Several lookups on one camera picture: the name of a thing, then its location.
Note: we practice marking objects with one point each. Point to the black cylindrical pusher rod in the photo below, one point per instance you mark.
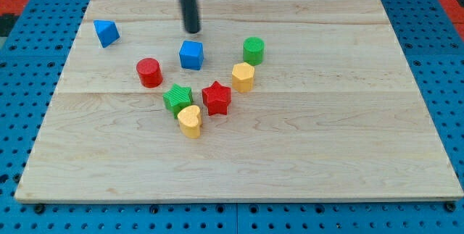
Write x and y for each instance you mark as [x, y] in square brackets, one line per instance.
[190, 13]

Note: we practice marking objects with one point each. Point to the blue cube block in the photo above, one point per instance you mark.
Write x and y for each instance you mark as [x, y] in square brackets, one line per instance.
[191, 55]

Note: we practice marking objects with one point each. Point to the green cylinder block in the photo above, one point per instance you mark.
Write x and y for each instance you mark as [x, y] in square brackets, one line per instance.
[253, 50]

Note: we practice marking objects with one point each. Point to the blue triangular block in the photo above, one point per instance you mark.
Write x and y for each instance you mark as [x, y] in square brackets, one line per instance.
[106, 31]

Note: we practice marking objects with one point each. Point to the red cylinder block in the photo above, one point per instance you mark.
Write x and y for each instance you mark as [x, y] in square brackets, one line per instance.
[149, 72]

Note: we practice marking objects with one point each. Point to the yellow hexagon block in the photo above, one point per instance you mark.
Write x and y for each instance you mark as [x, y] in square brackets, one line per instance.
[243, 77]

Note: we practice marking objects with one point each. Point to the green star block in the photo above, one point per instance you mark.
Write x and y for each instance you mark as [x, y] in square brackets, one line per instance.
[177, 98]

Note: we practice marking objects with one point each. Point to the red star block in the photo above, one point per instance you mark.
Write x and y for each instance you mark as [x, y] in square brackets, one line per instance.
[216, 98]

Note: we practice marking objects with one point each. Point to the yellow heart block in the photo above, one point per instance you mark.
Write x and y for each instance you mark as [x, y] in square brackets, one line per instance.
[190, 121]

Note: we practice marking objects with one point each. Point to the light wooden board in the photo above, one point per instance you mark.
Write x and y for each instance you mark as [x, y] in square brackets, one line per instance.
[335, 114]

